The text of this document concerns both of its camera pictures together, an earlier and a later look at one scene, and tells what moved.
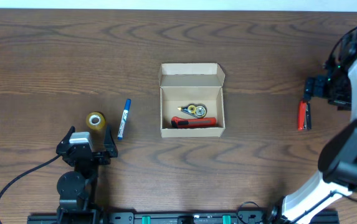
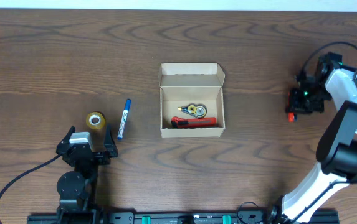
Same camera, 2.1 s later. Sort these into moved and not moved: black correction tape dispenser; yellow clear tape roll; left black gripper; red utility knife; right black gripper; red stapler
Moved: red stapler; right black gripper
Not moved: red utility knife; left black gripper; yellow clear tape roll; black correction tape dispenser
